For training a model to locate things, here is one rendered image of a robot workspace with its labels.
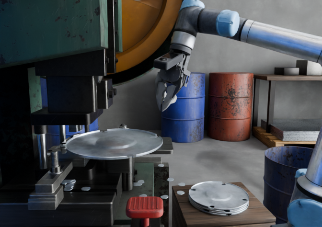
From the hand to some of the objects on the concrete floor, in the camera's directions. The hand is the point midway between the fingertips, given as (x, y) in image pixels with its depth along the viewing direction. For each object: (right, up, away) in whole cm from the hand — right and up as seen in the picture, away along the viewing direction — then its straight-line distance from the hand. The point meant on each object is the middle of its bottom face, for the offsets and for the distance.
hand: (161, 107), depth 89 cm
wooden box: (+28, -81, +55) cm, 102 cm away
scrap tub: (+82, -76, +81) cm, 139 cm away
